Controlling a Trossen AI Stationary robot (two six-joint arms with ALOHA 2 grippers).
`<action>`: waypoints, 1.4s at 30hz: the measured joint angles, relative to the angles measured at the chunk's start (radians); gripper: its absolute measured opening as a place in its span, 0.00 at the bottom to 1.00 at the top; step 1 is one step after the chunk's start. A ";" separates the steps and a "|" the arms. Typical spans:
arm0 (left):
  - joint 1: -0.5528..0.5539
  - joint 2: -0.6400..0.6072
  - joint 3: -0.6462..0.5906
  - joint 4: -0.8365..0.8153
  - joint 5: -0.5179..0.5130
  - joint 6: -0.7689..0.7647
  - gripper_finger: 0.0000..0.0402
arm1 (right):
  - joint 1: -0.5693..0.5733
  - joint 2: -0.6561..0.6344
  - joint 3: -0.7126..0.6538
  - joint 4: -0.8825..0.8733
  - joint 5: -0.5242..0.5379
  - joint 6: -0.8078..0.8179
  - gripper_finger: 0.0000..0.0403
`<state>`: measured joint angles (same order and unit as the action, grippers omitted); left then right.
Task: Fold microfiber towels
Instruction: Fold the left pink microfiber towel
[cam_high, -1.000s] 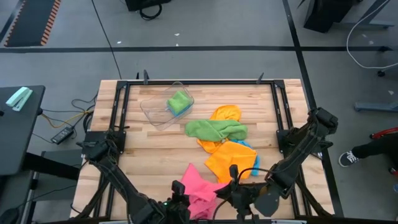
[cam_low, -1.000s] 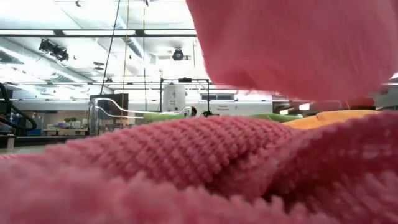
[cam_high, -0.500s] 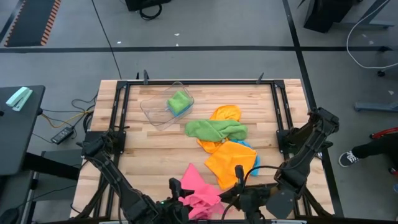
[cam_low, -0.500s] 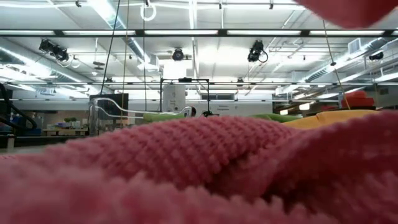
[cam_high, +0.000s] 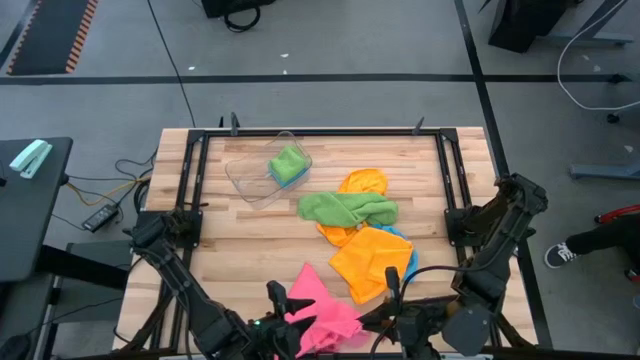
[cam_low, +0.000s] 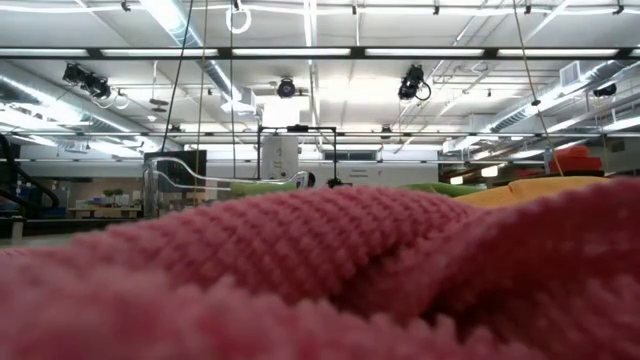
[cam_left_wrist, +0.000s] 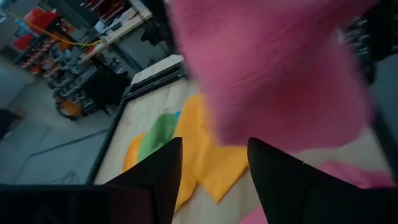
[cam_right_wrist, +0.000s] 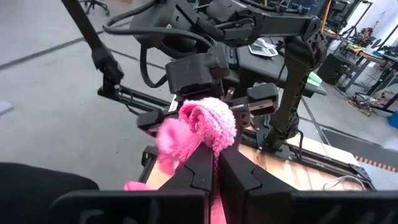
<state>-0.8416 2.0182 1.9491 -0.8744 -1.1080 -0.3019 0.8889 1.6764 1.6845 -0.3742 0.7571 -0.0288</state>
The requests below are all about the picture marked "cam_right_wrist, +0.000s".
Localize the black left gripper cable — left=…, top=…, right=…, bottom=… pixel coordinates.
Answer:
left=102, top=0, right=215, bottom=90

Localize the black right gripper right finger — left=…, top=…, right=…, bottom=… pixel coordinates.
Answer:
left=219, top=146, right=398, bottom=224

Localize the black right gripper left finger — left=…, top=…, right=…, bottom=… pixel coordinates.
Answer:
left=49, top=142, right=215, bottom=224

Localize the black orange-edged floor mat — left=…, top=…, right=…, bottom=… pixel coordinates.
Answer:
left=322, top=129, right=398, bottom=174

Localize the cluttered wooden workbench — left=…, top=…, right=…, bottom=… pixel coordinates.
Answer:
left=323, top=27, right=398, bottom=114

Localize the black computer tower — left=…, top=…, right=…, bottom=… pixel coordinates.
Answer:
left=317, top=52, right=352, bottom=86

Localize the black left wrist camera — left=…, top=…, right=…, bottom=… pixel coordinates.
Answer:
left=165, top=46, right=231, bottom=96

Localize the black office desk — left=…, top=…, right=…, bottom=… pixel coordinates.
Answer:
left=231, top=43, right=327, bottom=97

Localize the black office chair base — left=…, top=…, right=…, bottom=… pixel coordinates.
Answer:
left=79, top=0, right=111, bottom=17

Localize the yellow hanging rope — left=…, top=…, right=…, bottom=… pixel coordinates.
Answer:
left=320, top=0, right=333, bottom=32

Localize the blue floor box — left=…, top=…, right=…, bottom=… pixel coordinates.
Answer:
left=387, top=111, right=398, bottom=130

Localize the mint green stapler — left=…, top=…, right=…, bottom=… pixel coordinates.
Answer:
left=306, top=72, right=323, bottom=88

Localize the pink microfiber towel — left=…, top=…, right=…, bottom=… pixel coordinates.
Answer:
left=124, top=96, right=238, bottom=224

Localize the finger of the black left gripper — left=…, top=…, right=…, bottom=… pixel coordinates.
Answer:
left=235, top=107, right=251, bottom=147

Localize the grey desk calculator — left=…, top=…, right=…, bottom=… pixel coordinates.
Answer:
left=248, top=37, right=279, bottom=58

